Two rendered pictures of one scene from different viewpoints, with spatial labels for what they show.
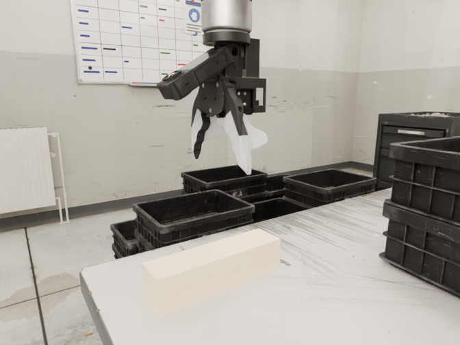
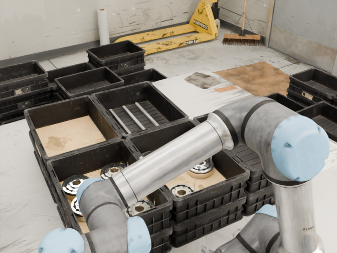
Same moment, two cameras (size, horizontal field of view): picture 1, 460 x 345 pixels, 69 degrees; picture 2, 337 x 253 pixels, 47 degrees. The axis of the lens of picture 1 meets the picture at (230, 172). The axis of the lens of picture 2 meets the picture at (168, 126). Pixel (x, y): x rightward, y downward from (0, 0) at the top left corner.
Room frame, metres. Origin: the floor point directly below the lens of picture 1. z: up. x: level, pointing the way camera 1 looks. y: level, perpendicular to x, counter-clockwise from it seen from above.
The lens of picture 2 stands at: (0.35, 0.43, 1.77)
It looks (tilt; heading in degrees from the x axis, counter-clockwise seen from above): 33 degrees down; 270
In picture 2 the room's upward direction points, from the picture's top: straight up
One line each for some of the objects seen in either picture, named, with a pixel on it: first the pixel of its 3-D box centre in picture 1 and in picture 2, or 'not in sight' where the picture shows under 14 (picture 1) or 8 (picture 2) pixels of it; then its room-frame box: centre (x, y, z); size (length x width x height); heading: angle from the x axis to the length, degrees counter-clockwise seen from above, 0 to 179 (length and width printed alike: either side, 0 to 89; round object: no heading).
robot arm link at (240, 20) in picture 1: (225, 20); not in sight; (0.54, 0.01, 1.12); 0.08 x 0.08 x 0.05
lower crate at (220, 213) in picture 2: not in sight; (183, 189); (0.30, -0.67, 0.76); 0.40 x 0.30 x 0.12; 119
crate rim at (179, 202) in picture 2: not in sight; (184, 156); (0.30, -0.67, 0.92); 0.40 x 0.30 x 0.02; 119
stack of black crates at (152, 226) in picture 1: (194, 257); not in sight; (1.26, 0.14, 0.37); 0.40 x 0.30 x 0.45; 124
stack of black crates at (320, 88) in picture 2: not in sight; (317, 100); (-0.79, -2.18, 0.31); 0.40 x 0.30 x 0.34; 124
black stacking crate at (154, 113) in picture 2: not in sight; (138, 117); (0.49, -1.02, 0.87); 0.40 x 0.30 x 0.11; 119
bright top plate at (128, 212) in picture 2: not in sight; (139, 210); (0.45, -0.46, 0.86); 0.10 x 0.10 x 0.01
